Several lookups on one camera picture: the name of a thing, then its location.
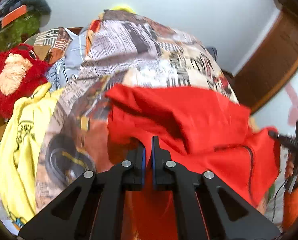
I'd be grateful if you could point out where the red jacket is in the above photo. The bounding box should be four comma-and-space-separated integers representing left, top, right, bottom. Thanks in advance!
105, 84, 282, 240

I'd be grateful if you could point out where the orange right sleeve forearm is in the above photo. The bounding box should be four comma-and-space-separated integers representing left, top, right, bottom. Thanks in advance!
282, 183, 298, 231

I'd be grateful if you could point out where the person's right hand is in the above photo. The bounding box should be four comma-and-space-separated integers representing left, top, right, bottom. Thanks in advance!
285, 153, 298, 190

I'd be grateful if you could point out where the brown wooden door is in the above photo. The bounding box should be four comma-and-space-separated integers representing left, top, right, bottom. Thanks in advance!
233, 0, 298, 113

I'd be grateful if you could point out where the yellow printed t-shirt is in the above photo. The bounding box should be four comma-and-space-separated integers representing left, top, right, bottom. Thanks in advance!
0, 82, 61, 229

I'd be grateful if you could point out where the red plush parrot toy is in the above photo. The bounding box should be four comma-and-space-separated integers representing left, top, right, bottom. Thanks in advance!
0, 43, 51, 119

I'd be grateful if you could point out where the newspaper print bed quilt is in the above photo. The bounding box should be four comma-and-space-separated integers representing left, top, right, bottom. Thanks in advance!
35, 10, 237, 211

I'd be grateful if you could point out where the orange box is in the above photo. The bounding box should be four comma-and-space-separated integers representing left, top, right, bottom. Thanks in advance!
1, 4, 27, 28

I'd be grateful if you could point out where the grey pillow on clutter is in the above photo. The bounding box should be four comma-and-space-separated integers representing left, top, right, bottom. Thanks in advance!
21, 0, 51, 15

